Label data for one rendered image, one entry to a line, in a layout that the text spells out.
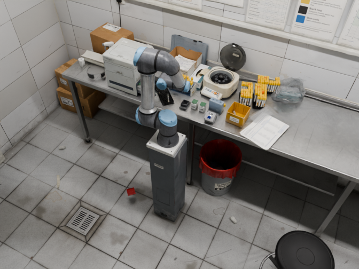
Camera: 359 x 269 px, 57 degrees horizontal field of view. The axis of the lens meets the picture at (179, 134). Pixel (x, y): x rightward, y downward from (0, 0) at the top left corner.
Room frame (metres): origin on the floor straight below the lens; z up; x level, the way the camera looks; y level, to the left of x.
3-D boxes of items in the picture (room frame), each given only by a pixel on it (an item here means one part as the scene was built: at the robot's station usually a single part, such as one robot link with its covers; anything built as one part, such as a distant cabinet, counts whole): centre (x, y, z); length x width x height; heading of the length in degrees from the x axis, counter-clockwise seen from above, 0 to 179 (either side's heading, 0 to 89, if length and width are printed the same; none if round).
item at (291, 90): (2.00, -0.84, 0.97); 0.26 x 0.17 x 0.19; 80
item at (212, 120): (1.72, -0.23, 0.92); 0.13 x 0.07 x 0.08; 154
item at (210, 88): (2.06, -0.31, 0.94); 0.30 x 0.24 x 0.12; 145
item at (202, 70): (2.18, -0.17, 0.92); 0.24 x 0.12 x 0.10; 154
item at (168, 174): (1.49, 0.08, 0.44); 0.20 x 0.20 x 0.87; 64
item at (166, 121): (1.50, 0.08, 1.07); 0.13 x 0.12 x 0.14; 71
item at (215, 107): (1.81, -0.27, 0.92); 0.10 x 0.07 x 0.10; 59
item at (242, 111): (1.72, -0.42, 0.93); 0.13 x 0.13 x 0.10; 60
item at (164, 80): (1.79, 0.10, 1.16); 0.11 x 0.11 x 0.08; 71
